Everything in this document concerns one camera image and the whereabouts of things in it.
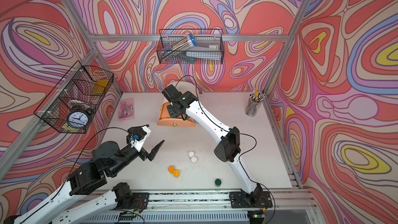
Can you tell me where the round white drawer cabinet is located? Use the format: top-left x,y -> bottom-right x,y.
157,82 -> 196,128

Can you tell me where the dark green paint can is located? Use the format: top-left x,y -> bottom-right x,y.
215,178 -> 222,187

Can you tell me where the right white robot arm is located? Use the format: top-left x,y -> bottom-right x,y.
162,84 -> 263,206

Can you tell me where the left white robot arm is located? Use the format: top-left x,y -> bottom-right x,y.
4,141 -> 164,224

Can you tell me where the orange paint can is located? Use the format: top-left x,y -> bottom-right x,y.
168,166 -> 175,174

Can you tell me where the pink plastic box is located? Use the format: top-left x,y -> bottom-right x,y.
118,97 -> 135,120

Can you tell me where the clear tube of pencils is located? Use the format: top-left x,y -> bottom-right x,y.
159,34 -> 197,61

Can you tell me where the grey white box in basket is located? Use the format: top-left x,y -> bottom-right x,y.
186,46 -> 222,60

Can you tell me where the clear pencil cup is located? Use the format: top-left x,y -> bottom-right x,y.
245,88 -> 265,117

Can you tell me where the black alarm clock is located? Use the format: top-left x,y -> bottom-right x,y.
66,105 -> 93,129

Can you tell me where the yellow object in basket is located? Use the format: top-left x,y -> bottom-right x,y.
91,79 -> 109,96

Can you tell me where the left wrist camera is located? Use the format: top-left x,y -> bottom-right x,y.
126,124 -> 151,152

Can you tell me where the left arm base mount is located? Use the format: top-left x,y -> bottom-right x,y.
112,183 -> 150,212

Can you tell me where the black wire basket back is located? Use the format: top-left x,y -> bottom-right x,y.
157,28 -> 224,64

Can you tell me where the black wire basket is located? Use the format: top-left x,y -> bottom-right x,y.
34,61 -> 114,134
157,28 -> 224,64

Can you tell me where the black wire basket left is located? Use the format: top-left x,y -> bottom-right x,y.
34,61 -> 114,134

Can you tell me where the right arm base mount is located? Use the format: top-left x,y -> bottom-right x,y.
229,183 -> 274,209

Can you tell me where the aluminium rail base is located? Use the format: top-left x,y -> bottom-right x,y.
52,190 -> 324,224

